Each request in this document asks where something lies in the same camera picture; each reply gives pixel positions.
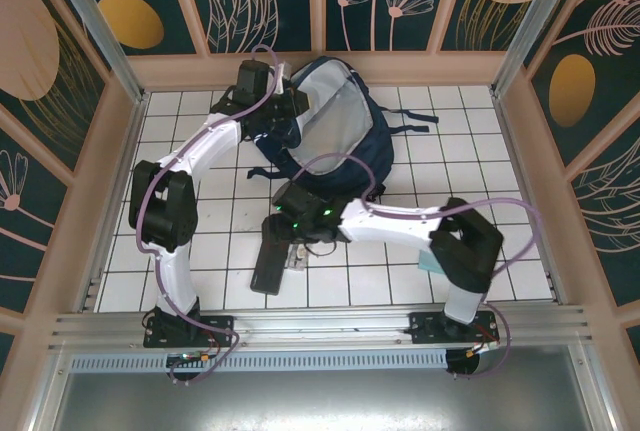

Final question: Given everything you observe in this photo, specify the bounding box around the small clear supply case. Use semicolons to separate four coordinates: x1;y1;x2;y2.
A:
286;242;309;273

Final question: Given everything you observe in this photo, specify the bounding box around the black pencil case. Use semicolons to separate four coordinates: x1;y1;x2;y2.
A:
249;214;297;296

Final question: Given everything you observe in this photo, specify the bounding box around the navy blue backpack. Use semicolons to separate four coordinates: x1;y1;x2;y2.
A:
247;55;442;200

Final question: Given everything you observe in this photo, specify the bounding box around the light blue notepad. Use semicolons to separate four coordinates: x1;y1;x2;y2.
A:
416;249;444;273

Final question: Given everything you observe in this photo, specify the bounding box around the small circuit board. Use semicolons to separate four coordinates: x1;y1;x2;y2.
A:
167;349;211;367

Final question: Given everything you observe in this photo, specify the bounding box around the grey metal sheet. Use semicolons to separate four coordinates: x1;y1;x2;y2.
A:
49;344;609;431

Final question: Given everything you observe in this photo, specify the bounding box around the aluminium mounting rail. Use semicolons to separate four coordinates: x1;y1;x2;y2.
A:
47;304;597;352

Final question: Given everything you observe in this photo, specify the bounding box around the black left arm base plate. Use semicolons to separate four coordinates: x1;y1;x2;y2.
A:
143;314;236;350

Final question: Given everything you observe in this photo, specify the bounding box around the slotted grey cable duct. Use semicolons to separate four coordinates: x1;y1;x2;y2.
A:
69;349;450;373

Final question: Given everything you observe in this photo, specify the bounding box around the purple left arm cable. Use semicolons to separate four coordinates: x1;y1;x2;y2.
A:
137;44;240;386

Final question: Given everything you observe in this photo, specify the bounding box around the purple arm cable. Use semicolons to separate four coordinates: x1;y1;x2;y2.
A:
292;152;545;382
137;44;240;386

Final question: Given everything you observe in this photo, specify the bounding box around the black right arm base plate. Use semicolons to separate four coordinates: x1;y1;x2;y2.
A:
408;310;501;347

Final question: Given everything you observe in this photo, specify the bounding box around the aluminium corner post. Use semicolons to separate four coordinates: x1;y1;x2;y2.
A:
42;0;151;105
489;0;585;98

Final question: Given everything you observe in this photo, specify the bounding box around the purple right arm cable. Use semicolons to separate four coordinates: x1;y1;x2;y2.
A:
292;152;545;382

